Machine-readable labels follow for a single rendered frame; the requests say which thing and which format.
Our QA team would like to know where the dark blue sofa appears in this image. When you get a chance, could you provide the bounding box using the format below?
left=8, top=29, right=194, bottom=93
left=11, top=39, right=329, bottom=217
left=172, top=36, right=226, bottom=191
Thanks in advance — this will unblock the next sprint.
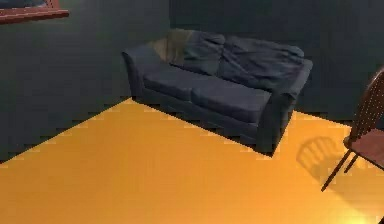
left=121, top=28, right=314, bottom=157

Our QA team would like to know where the brown wooden chair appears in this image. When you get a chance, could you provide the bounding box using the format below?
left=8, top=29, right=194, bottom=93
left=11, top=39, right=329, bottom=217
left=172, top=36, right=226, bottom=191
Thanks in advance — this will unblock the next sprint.
left=320, top=65, right=384, bottom=193

